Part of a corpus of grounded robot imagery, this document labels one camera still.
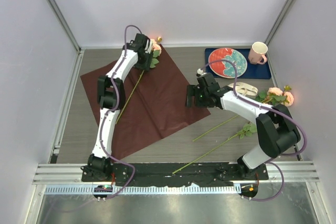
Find aluminium front rail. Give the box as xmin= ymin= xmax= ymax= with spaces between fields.
xmin=33 ymin=161 xmax=319 ymax=198

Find blue tray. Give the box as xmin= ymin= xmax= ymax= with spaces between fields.
xmin=204 ymin=48 xmax=271 ymax=79

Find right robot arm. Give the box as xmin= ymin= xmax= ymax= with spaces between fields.
xmin=185 ymin=73 xmax=301 ymax=179

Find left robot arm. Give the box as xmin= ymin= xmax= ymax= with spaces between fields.
xmin=82 ymin=33 xmax=153 ymax=182

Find pink mug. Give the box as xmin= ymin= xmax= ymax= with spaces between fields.
xmin=248 ymin=41 xmax=268 ymax=65

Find red and teal plate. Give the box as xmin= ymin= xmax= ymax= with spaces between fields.
xmin=205 ymin=48 xmax=248 ymax=79

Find cream ribbon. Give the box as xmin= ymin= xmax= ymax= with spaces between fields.
xmin=227 ymin=82 xmax=258 ymax=97

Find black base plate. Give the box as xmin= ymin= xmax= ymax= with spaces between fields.
xmin=81 ymin=162 xmax=269 ymax=187

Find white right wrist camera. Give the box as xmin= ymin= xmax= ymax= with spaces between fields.
xmin=196 ymin=69 xmax=207 ymax=77

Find dark red wrapping paper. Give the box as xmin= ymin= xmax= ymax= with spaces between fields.
xmin=80 ymin=44 xmax=212 ymax=161

